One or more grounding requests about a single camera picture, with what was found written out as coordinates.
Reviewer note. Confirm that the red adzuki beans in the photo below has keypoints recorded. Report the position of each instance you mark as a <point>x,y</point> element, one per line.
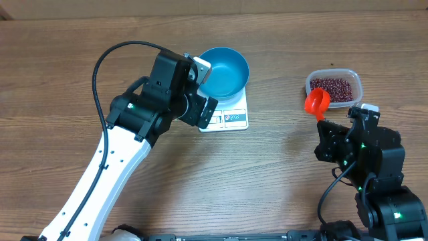
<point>339,89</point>

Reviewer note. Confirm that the clear plastic container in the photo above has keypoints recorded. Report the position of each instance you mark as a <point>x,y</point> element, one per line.
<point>350,75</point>

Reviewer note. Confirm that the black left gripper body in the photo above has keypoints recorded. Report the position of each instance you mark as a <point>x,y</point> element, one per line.
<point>207,112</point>

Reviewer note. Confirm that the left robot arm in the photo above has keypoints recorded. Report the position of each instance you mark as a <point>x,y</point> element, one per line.
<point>136,119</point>

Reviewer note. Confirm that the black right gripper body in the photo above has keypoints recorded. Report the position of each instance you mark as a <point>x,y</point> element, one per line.
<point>328,132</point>

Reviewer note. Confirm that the white digital kitchen scale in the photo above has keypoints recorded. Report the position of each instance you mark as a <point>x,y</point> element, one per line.
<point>231,114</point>

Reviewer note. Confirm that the red scoop with blue handle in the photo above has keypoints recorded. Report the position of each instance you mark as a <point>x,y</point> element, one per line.
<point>317,103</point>

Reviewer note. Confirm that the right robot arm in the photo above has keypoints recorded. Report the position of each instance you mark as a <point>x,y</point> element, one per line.
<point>387,208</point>

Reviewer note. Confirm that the teal plastic bowl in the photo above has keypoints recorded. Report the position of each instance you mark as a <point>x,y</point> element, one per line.
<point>229,73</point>

